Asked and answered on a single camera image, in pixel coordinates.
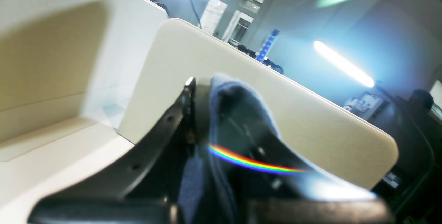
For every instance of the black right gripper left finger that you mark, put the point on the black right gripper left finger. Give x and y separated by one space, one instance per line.
141 187

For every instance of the grey front partition panel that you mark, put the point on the grey front partition panel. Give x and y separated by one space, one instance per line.
61 58

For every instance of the clear acrylic front panel bracket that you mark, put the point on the clear acrylic front panel bracket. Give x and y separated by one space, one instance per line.
45 137

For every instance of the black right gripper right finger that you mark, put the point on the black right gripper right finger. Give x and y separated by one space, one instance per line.
317 197

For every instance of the dark blue t-shirt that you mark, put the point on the dark blue t-shirt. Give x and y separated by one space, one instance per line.
236 115

